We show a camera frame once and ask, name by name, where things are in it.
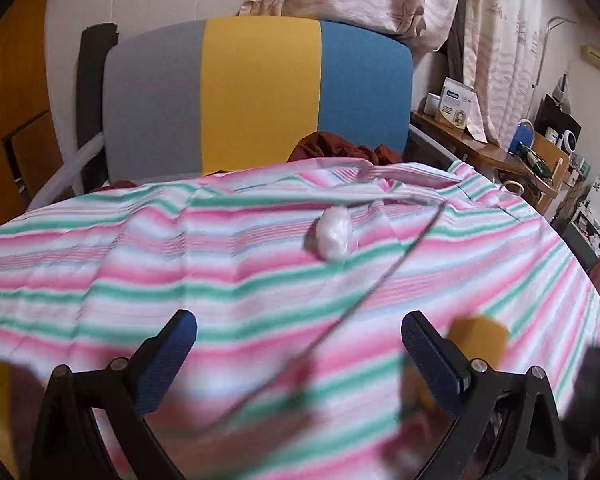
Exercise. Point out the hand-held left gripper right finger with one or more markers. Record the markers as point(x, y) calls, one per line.
point(430, 360)

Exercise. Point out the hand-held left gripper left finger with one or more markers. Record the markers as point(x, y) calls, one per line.
point(167, 355)

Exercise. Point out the white ball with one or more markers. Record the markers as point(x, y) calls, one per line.
point(332, 232)

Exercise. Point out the striped tablecloth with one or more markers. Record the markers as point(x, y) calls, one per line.
point(180, 260)

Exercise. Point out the white chair armrest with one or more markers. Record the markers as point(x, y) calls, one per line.
point(70, 165)

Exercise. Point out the wooden side shelf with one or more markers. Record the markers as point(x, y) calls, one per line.
point(480, 147)

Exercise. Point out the red brown cloth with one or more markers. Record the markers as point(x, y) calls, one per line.
point(330, 147)

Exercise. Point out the blue white jar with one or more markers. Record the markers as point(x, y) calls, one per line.
point(525, 135)

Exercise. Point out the white printed box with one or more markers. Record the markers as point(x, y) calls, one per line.
point(457, 107)

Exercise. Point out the small white container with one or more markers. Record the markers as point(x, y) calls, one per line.
point(431, 105)

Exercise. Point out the grey yellow blue chair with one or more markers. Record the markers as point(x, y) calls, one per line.
point(255, 95)

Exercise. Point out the black box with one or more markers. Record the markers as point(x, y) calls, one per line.
point(555, 115)

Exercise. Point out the black rolled mat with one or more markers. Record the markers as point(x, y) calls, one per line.
point(92, 90)

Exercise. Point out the wooden wardrobe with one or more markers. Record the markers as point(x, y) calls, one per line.
point(10, 85)

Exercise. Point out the pale pink curtain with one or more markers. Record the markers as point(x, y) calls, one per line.
point(500, 45)

